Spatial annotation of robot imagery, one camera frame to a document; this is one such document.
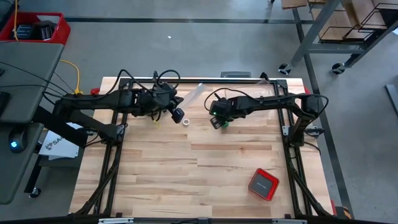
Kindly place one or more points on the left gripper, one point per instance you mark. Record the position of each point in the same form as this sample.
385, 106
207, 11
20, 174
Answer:
155, 99

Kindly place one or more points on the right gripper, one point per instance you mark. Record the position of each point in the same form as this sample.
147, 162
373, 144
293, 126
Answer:
220, 107

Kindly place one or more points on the green elastic bandage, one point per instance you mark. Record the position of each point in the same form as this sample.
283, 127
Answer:
225, 125

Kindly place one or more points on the clear plastic zip bag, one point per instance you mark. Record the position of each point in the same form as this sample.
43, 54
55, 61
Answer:
194, 93

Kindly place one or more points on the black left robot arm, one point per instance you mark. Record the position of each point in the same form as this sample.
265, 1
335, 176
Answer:
93, 101

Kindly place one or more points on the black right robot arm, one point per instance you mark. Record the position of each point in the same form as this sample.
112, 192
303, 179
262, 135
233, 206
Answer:
273, 102

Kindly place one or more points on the small white tape roll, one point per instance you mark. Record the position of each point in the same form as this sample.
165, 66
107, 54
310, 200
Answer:
183, 122

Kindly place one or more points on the black table clamp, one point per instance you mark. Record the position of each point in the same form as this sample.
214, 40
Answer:
155, 74
264, 75

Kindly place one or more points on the grey box at table edge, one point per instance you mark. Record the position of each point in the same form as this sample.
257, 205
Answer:
235, 74

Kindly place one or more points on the red square box grey lid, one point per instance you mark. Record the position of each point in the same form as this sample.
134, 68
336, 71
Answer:
263, 185

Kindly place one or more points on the black cart caster wheel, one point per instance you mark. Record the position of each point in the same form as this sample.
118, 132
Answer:
338, 68
284, 68

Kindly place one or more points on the red square tag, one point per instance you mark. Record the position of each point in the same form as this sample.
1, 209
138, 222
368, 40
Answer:
94, 91
308, 90

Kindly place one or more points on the grey metal cart wooden shelves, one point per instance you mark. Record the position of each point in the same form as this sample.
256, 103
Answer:
314, 28

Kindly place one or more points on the white printed paper sheet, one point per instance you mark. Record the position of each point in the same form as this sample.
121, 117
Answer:
59, 147

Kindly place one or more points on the red plastic crate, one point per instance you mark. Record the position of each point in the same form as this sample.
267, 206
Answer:
63, 31

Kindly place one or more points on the black electronic device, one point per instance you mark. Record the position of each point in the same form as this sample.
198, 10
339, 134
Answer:
46, 31
24, 31

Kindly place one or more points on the hazard striped block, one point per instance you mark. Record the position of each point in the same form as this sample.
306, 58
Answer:
343, 213

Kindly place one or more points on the grey desk with black legs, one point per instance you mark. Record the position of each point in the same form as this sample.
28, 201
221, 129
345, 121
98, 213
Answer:
28, 68

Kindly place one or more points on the black computer mouse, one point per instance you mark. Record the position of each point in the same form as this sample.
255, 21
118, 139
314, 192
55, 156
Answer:
18, 137

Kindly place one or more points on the grey metal bar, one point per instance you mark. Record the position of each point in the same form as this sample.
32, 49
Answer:
392, 99

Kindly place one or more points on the black desk caster wheel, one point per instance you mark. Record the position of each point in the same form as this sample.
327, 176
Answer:
35, 193

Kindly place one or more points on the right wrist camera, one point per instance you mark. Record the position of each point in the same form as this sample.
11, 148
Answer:
216, 123

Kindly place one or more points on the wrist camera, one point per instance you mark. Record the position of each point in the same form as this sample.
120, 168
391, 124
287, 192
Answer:
216, 123
178, 115

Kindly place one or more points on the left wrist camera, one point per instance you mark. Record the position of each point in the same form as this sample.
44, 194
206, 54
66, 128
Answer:
178, 115

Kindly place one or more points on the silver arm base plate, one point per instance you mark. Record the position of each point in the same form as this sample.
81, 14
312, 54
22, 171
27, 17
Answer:
286, 130
121, 130

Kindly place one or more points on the silver metal bracket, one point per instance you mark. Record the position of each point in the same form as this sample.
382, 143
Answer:
115, 221
289, 221

